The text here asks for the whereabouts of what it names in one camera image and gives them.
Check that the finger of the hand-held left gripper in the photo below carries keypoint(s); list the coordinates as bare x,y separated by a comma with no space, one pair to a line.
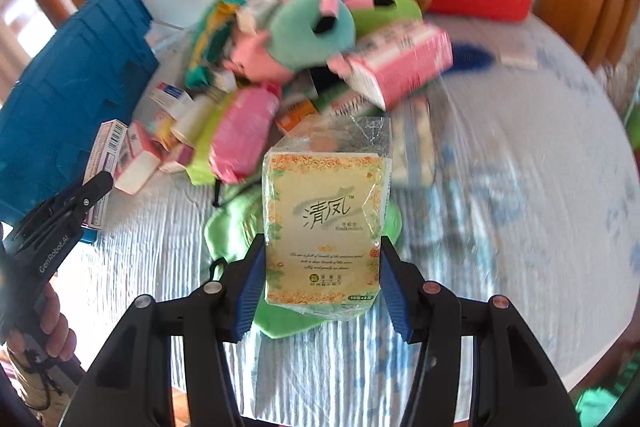
87,197

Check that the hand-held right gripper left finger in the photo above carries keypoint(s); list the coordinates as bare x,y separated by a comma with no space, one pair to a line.
250,292

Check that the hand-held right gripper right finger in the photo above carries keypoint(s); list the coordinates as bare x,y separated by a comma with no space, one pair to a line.
395,302

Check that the yellow handkerchief tissue pack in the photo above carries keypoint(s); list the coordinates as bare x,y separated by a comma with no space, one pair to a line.
325,207

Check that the blue plastic crate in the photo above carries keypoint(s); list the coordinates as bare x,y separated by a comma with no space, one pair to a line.
60,82

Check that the person's left hand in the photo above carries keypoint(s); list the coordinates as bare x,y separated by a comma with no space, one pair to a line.
55,332

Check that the white pink barcode box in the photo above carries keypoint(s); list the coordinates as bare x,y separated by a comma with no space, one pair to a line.
107,157

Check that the green cloth bag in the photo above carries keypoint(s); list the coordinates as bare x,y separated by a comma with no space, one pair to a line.
235,232

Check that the lime green packet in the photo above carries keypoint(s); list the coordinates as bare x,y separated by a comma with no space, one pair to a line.
200,157

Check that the cream plastic bottle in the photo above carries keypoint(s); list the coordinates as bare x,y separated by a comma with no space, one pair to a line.
195,119

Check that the pink plastic wrapped pack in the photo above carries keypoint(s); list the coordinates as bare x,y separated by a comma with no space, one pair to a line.
245,132

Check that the clear blue white packet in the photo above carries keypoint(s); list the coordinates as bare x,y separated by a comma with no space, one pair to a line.
415,142

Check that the orange cardboard box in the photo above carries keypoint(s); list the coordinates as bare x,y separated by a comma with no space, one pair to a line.
295,117

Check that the green cardboard box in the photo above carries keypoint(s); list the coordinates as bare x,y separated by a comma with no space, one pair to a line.
345,102

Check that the pink plush toy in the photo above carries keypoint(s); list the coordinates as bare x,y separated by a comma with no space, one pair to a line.
255,57

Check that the green cloth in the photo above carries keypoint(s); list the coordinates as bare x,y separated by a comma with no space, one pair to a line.
597,404

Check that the large pink tissue pack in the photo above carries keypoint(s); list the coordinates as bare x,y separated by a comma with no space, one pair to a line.
400,62

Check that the blue brush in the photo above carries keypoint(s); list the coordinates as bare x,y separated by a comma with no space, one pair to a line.
472,57

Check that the teal plush toy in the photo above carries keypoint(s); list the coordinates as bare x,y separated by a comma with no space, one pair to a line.
295,32

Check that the green plush toy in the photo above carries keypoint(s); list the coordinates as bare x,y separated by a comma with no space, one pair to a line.
400,7

